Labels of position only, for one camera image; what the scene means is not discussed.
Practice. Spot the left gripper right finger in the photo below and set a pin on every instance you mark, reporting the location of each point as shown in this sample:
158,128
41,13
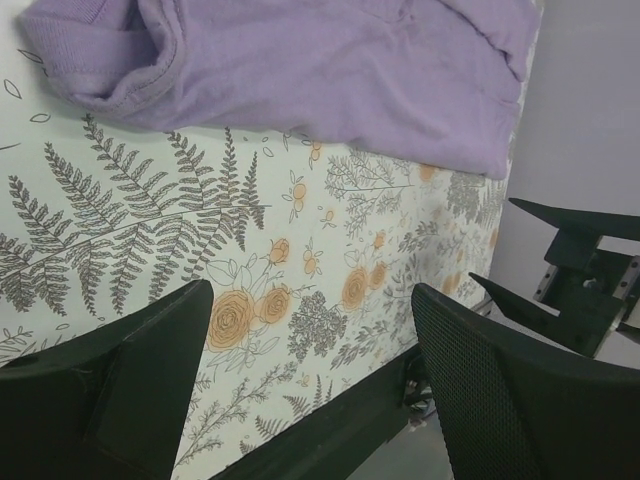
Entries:
513,407

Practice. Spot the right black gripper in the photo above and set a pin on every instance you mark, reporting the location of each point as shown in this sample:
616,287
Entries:
594,291

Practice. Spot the floral patterned table mat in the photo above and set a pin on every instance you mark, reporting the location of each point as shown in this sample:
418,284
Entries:
312,250

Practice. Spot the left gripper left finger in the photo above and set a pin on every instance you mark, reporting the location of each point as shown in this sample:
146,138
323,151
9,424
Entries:
109,404

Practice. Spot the purple t shirt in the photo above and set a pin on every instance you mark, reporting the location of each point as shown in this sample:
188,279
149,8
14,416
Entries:
434,82

